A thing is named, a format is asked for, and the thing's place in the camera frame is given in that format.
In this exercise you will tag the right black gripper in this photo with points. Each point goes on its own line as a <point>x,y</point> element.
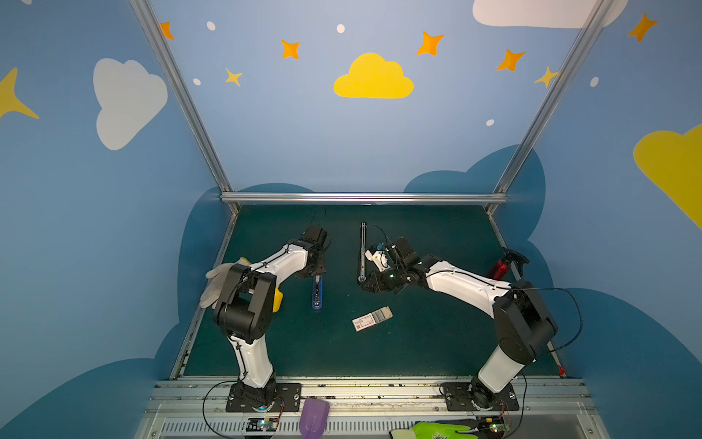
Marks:
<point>376,277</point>

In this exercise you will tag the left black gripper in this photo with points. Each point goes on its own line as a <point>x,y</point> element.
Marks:
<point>318,261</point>

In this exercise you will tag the black stapler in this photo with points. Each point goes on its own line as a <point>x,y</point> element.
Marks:
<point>362,250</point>

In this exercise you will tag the red white staple box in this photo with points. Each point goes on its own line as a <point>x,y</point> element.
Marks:
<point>372,319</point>

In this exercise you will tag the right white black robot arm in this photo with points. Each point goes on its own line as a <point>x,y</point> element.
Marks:
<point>524,325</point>

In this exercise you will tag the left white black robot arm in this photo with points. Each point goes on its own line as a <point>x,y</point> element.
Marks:
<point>243,298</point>

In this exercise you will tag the yellow plastic scoop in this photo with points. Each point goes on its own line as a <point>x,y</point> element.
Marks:
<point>277,301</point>

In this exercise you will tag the white knit work glove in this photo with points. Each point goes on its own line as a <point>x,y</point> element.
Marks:
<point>216,279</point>

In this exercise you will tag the red spray bottle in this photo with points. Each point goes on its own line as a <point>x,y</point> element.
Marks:
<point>510,259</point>

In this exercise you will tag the green work glove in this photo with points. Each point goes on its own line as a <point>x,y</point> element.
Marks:
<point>424,430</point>

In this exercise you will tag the left green circuit board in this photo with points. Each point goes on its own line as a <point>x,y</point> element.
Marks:
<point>262,425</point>

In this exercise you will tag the green circuit board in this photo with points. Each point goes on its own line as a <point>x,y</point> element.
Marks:
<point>492,427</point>
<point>262,425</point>

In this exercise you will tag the right green circuit board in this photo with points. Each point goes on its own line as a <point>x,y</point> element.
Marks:
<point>492,427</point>

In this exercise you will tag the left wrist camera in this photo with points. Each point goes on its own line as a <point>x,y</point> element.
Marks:
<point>315,236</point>

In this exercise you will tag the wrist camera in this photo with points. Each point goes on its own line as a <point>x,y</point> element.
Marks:
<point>315,236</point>
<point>402,254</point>

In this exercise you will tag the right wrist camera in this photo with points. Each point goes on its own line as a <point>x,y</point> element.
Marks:
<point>402,254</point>

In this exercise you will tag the aluminium frame rear crossbar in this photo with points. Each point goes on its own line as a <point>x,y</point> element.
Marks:
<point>363,198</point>

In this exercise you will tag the aluminium frame right post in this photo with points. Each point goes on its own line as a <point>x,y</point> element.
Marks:
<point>590,31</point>

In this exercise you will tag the aluminium frame post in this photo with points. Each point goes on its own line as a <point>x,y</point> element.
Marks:
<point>590,31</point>
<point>145,14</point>

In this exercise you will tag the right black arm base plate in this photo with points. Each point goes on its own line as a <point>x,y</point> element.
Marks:
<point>458,396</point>

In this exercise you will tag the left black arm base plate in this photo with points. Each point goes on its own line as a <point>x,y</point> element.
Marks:
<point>288,396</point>

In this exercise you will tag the aluminium front rail bed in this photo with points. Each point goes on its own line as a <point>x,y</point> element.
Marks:
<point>363,407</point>

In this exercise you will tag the aluminium frame left post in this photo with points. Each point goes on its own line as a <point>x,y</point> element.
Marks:
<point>145,14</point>

